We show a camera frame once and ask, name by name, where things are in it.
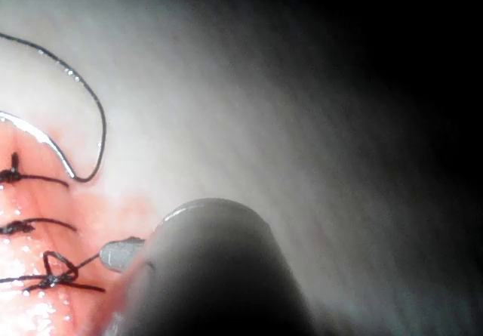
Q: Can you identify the curved steel needle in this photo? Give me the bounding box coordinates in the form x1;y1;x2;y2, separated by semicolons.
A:
0;111;76;180

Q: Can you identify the black stitching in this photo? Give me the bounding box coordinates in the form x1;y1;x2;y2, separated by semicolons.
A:
0;151;106;295

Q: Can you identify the tissue pad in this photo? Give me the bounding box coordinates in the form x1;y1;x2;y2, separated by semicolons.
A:
0;0;483;336

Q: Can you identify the black thread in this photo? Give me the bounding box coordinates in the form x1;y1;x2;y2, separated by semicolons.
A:
0;32;108;273

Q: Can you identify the right arm needle driver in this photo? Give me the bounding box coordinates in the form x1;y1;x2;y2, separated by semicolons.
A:
145;197;275;267

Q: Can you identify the right arm needle driver jaw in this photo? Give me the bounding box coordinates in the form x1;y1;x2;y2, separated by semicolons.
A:
99;236;146;273

